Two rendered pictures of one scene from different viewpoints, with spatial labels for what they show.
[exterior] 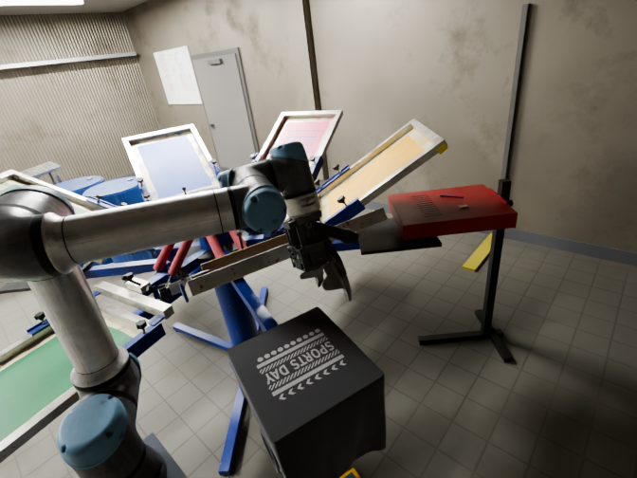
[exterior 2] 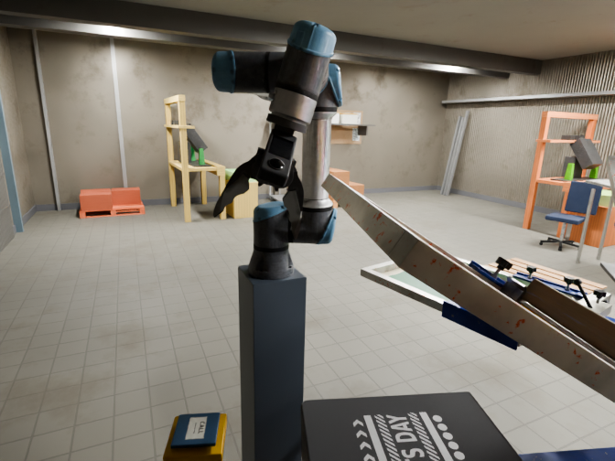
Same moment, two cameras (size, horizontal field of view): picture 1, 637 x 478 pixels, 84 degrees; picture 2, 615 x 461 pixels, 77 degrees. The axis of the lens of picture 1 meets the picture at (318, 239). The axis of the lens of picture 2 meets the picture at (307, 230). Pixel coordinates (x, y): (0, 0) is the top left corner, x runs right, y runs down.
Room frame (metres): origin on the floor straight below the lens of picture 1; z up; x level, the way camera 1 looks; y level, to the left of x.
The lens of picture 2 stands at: (0.98, -0.62, 1.67)
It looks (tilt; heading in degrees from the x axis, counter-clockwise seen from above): 15 degrees down; 110
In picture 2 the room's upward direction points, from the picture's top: 2 degrees clockwise
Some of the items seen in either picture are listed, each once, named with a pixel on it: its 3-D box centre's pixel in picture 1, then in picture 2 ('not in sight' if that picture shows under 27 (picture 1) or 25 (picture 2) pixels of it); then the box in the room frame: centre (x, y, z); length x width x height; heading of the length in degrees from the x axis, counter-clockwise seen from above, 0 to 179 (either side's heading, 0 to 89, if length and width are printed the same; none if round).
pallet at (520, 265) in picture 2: not in sight; (539, 279); (2.09, 4.18, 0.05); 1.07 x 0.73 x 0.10; 138
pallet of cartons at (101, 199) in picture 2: not in sight; (112, 201); (-4.86, 4.85, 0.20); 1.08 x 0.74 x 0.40; 45
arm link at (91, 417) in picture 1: (101, 436); (273, 222); (0.47, 0.49, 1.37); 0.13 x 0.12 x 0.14; 17
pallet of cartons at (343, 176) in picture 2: not in sight; (334, 185); (-1.43, 7.85, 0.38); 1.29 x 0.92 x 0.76; 135
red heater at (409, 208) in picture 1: (445, 210); not in sight; (1.91, -0.78, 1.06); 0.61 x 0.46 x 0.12; 86
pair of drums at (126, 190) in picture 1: (109, 222); not in sight; (3.98, 2.44, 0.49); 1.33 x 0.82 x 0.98; 50
